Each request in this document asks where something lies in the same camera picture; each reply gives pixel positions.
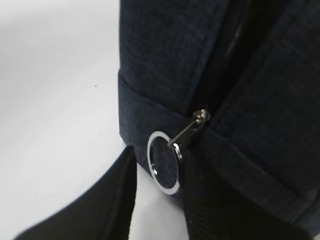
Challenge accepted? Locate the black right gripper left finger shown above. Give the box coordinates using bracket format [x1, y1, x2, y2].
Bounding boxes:
[16, 146, 137, 240]

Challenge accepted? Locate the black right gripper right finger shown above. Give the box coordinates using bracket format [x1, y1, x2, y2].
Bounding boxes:
[181, 147, 319, 240]

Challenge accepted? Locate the dark navy lunch bag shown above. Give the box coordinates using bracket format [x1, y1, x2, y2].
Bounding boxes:
[118, 0, 320, 234]

